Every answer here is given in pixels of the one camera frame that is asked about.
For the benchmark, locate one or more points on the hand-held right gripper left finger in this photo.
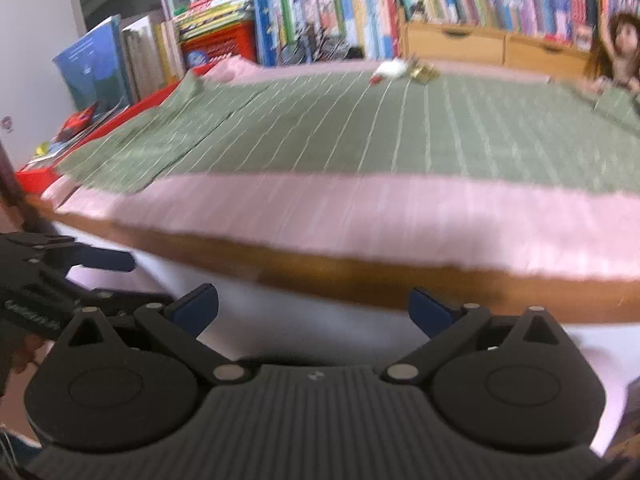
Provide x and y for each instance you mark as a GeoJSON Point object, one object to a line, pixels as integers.
{"type": "Point", "coordinates": [195, 308]}

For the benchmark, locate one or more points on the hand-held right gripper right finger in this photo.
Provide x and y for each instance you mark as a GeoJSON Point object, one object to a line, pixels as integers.
{"type": "Point", "coordinates": [430, 311]}

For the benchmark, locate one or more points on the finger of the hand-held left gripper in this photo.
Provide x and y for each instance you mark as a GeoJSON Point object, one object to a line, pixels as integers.
{"type": "Point", "coordinates": [130, 299]}
{"type": "Point", "coordinates": [110, 261]}

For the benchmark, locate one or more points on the person's left hand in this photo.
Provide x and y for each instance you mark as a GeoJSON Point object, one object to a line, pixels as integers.
{"type": "Point", "coordinates": [24, 351]}

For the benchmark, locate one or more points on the wooden table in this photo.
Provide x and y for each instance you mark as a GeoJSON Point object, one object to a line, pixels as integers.
{"type": "Point", "coordinates": [350, 280]}

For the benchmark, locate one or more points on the red tray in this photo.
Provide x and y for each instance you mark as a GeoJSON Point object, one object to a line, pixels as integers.
{"type": "Point", "coordinates": [35, 180]}

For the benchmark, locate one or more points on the pink table mat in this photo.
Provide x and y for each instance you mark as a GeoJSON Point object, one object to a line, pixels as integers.
{"type": "Point", "coordinates": [350, 210]}

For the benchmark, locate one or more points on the red toy car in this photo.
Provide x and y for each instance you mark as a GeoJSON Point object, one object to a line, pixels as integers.
{"type": "Point", "coordinates": [75, 122]}

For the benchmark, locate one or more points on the green checked cloth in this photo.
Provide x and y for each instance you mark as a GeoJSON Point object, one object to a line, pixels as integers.
{"type": "Point", "coordinates": [400, 125]}

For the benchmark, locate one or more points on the large blue book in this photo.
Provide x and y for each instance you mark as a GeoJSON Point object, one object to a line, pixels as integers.
{"type": "Point", "coordinates": [95, 70]}

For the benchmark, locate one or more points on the upright pale books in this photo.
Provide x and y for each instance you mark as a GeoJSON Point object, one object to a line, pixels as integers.
{"type": "Point", "coordinates": [150, 55]}

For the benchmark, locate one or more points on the gold crumpled wrapper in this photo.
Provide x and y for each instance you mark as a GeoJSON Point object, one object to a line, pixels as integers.
{"type": "Point", "coordinates": [424, 72]}

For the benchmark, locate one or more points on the white crumpled tissue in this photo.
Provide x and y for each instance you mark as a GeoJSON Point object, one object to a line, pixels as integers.
{"type": "Point", "coordinates": [395, 69]}

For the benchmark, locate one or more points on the red plastic basket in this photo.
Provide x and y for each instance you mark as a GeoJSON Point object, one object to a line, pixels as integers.
{"type": "Point", "coordinates": [225, 42]}

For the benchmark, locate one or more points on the wooden drawer organizer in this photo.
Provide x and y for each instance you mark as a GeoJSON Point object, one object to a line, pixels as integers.
{"type": "Point", "coordinates": [450, 45]}

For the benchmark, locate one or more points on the stack of flat books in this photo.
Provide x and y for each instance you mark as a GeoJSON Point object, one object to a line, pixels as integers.
{"type": "Point", "coordinates": [215, 10]}

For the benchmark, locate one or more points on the black bicycle model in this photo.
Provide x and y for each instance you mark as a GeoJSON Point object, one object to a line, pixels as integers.
{"type": "Point", "coordinates": [320, 45]}

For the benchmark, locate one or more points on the brown-haired doll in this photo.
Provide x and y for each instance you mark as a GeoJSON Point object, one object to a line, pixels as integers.
{"type": "Point", "coordinates": [622, 45]}

